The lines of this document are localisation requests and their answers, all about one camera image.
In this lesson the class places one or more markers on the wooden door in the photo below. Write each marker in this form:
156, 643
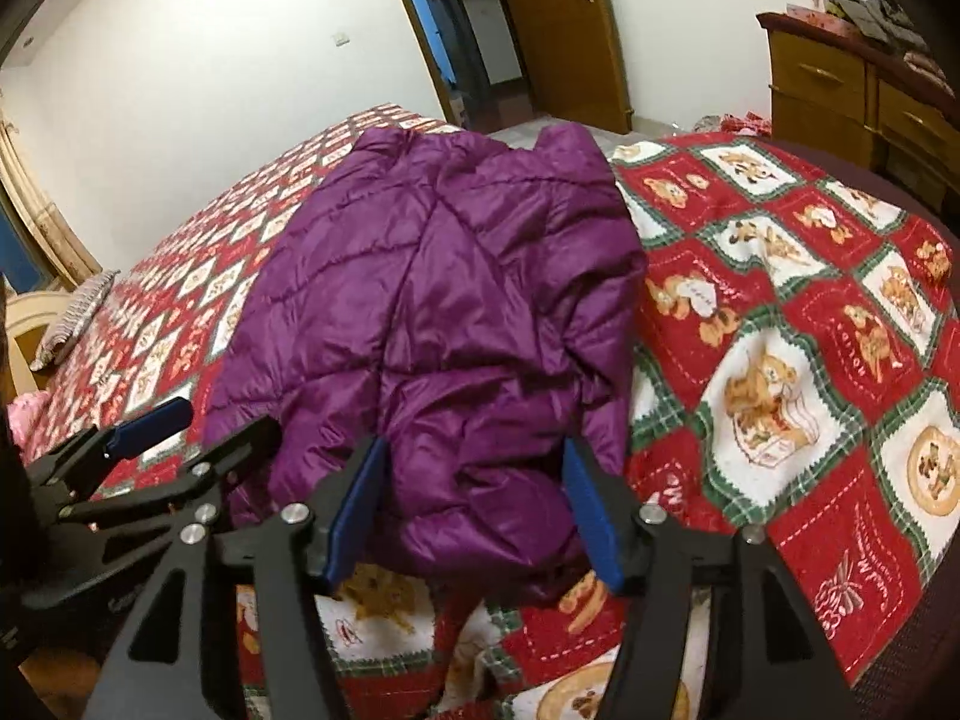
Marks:
555, 37

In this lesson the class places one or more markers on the grey patterned pillow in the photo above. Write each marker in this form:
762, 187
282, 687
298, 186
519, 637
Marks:
75, 319

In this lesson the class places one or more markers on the pile of dark clothes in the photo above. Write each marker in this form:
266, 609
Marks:
874, 19

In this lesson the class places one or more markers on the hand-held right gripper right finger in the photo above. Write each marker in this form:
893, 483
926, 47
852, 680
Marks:
592, 517

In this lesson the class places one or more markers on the wooden door frame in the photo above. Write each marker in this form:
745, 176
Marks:
409, 7

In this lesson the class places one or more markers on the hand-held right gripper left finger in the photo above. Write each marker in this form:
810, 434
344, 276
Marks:
352, 517

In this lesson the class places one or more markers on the cream headboard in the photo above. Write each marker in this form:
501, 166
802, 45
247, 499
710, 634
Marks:
30, 324

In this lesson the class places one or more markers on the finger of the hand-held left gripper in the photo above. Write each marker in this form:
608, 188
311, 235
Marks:
150, 420
240, 446

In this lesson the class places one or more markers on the red printed patchwork quilt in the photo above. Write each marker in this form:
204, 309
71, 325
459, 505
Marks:
787, 315

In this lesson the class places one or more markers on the purple puffer jacket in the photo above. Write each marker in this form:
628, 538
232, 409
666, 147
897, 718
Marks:
450, 315

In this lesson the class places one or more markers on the pink flat box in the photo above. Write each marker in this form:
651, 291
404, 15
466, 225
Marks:
821, 21

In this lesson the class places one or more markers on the wooden dresser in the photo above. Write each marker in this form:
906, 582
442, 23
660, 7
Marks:
817, 82

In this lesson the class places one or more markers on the red wrapped bundle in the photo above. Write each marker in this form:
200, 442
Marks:
731, 124

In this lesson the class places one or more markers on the pink cloth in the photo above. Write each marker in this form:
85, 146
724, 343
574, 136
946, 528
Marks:
24, 420

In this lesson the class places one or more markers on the beige curtain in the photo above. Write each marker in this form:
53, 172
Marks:
45, 225

